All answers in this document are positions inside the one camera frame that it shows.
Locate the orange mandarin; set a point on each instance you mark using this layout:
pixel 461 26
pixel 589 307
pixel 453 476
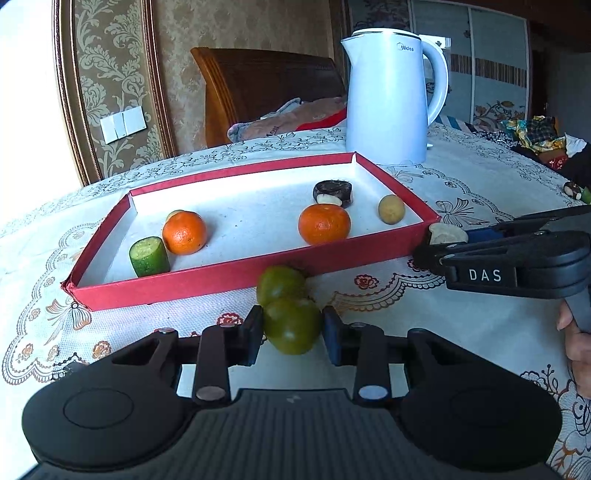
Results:
pixel 324 223
pixel 185 233

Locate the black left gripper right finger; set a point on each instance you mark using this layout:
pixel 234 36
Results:
pixel 364 347

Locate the patterned pillow bedding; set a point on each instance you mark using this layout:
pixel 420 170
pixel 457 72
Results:
pixel 296 115

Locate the wooden bed headboard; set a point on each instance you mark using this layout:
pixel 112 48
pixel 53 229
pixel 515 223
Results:
pixel 243 84

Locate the pale peeled chestnut piece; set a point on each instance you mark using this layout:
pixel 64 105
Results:
pixel 443 233

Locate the sliding glass wardrobe door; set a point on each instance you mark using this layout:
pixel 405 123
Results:
pixel 488 53

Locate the green tomato front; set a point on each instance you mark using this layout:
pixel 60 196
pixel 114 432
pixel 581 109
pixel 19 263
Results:
pixel 292 325

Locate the green cucumber piece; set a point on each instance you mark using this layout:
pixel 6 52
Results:
pixel 148 257

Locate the white wall switch panel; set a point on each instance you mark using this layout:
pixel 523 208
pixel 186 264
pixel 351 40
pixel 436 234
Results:
pixel 122 124

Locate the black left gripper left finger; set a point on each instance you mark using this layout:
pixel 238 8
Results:
pixel 220 348

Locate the red shallow cardboard tray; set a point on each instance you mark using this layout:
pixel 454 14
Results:
pixel 251 213

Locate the person's right hand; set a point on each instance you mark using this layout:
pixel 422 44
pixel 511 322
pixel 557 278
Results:
pixel 577 350

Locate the light blue electric kettle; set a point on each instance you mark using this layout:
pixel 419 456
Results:
pixel 398 86

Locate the colourful clothes pile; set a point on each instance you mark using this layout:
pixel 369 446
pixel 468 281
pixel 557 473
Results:
pixel 539 140

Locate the yellow-brown longan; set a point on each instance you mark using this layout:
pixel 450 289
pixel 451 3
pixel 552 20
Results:
pixel 391 209
pixel 172 213

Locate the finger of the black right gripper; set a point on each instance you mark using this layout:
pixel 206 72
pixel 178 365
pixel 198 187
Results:
pixel 525 224
pixel 487 246

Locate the green tomato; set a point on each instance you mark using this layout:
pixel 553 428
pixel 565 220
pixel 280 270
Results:
pixel 279 282
pixel 292 325

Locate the dark water chestnut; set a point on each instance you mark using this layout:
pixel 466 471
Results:
pixel 573 191
pixel 335 192

